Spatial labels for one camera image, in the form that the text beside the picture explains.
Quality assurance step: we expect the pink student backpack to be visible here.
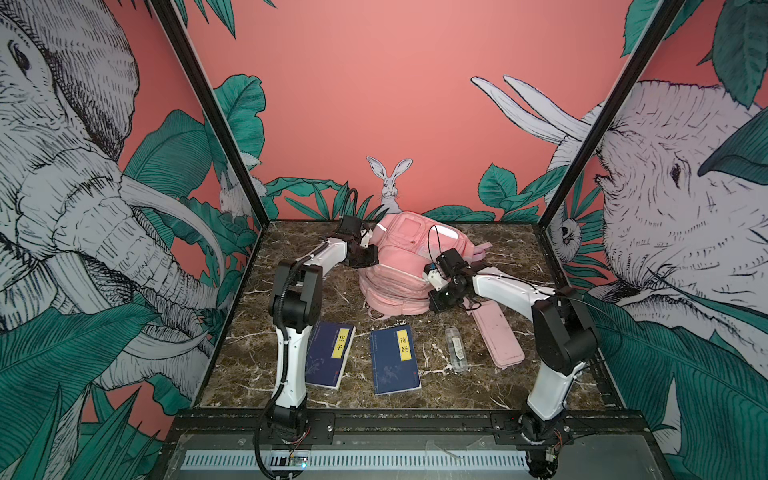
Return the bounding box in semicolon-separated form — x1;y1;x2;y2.
358;212;492;319

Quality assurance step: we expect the dark blue book yellow label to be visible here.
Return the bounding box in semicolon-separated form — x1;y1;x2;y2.
370;324;421;396

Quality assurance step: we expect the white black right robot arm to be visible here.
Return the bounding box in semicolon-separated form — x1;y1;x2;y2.
423;262;600;445

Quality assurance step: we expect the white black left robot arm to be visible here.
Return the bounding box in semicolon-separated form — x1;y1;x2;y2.
264;236;378;437

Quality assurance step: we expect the dark blue book left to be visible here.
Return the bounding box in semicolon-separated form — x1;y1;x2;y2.
305;322;355;390

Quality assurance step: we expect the pink pencil case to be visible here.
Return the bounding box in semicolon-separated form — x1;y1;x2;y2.
470;300;525;370

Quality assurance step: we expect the clear plastic small case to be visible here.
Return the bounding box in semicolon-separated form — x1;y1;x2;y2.
445;326;470;373

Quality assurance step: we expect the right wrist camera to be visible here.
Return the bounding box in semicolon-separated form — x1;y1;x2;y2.
423;248;470;288

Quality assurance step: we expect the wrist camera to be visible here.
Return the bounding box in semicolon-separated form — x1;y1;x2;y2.
332;215;363;243
423;248;470;288

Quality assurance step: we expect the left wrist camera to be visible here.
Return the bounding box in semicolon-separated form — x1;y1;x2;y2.
332;215;363;243

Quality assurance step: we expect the black front mounting rail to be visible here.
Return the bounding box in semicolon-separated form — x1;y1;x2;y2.
166;408;649;449

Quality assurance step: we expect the white perforated cable tray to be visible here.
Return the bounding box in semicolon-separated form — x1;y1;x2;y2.
180;450;528;472

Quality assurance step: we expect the black left corner frame post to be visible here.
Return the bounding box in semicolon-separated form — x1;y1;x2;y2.
150;0;270;228

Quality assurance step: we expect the black corner frame post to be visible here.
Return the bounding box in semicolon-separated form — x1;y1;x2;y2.
537;0;685;229
150;0;270;228

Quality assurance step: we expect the black right corner frame post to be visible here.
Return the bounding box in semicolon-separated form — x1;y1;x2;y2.
537;0;685;229

